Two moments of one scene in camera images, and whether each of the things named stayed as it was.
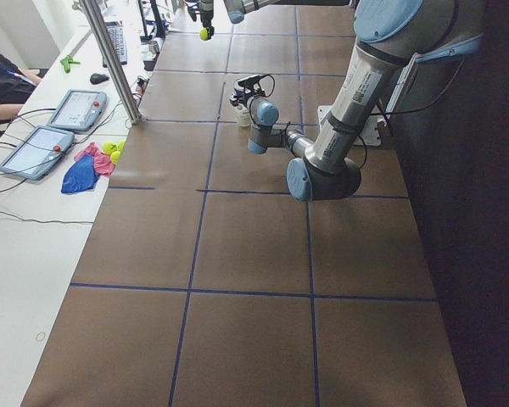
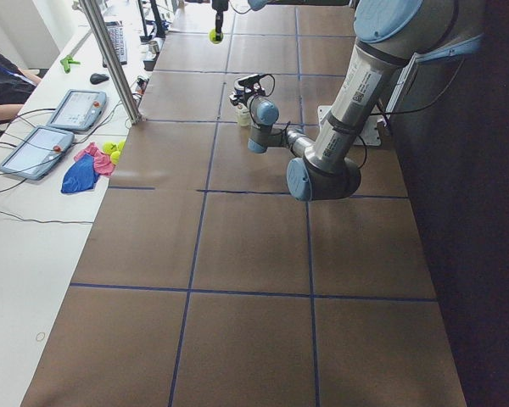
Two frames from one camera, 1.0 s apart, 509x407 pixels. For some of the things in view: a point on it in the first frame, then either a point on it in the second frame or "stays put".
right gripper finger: [211, 29] to [219, 23]
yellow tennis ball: [204, 34] to [212, 36]
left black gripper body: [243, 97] stays put
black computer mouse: [97, 78] stays put
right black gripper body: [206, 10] to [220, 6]
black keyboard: [117, 35] stays put
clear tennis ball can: [243, 115] stays put
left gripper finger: [247, 84] stays put
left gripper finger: [238, 100] stays put
